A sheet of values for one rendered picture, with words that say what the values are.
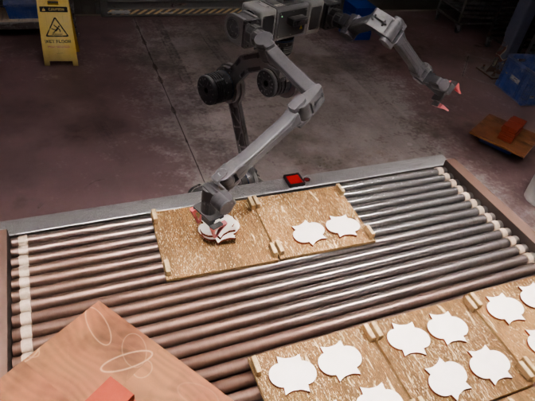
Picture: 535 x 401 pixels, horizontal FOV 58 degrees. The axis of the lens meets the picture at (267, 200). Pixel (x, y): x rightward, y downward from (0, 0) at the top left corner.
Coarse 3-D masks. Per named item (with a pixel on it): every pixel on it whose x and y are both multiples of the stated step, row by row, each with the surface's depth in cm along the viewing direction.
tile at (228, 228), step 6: (228, 216) 186; (204, 222) 182; (216, 222) 183; (228, 222) 184; (204, 228) 179; (228, 228) 181; (234, 228) 181; (204, 234) 178; (210, 234) 178; (222, 234) 178
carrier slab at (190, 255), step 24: (168, 216) 189; (192, 216) 190; (240, 216) 194; (168, 240) 179; (192, 240) 181; (240, 240) 184; (264, 240) 185; (192, 264) 172; (216, 264) 173; (240, 264) 175; (264, 264) 178
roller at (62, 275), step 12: (408, 204) 215; (420, 204) 217; (432, 204) 219; (444, 204) 222; (360, 216) 205; (372, 216) 207; (384, 216) 210; (156, 252) 176; (96, 264) 169; (108, 264) 170; (120, 264) 171; (132, 264) 172; (144, 264) 174; (24, 276) 162; (36, 276) 162; (48, 276) 163; (60, 276) 164; (72, 276) 165; (84, 276) 167; (12, 288) 159
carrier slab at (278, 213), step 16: (304, 192) 211; (320, 192) 212; (336, 192) 213; (272, 208) 200; (288, 208) 201; (304, 208) 202; (320, 208) 203; (336, 208) 205; (352, 208) 206; (272, 224) 192; (288, 224) 194; (272, 240) 186; (288, 240) 187; (320, 240) 189; (336, 240) 190; (352, 240) 191; (368, 240) 192; (288, 256) 180; (304, 256) 183
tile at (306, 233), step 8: (304, 224) 193; (312, 224) 194; (320, 224) 194; (296, 232) 189; (304, 232) 189; (312, 232) 190; (320, 232) 191; (296, 240) 186; (304, 240) 186; (312, 240) 187
